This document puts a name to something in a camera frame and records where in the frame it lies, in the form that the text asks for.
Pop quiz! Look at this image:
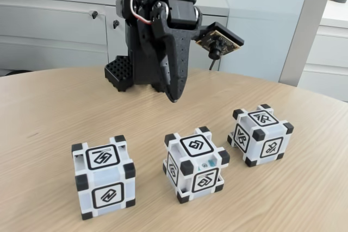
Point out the white cube with diamond symbol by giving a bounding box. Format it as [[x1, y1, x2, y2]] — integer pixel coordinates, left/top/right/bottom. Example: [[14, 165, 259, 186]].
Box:
[[162, 126, 231, 205]]

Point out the white cube with crossed symbol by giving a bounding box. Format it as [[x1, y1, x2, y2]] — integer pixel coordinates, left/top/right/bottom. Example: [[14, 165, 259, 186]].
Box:
[[227, 103, 295, 168]]

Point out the white cube with bolt symbol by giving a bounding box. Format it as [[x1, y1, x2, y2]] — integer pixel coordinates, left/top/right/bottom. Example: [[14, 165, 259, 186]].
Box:
[[71, 135, 136, 221]]

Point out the white drawer unit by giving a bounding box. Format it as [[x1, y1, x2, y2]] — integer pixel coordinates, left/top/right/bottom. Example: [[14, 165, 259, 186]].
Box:
[[297, 0, 348, 103]]

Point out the bare camera board with lens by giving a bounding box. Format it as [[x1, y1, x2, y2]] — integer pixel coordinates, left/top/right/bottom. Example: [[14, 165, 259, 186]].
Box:
[[194, 21, 245, 60]]

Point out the grey metal post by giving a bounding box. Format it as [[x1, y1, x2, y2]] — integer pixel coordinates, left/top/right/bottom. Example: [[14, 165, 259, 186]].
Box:
[[279, 0, 338, 86]]

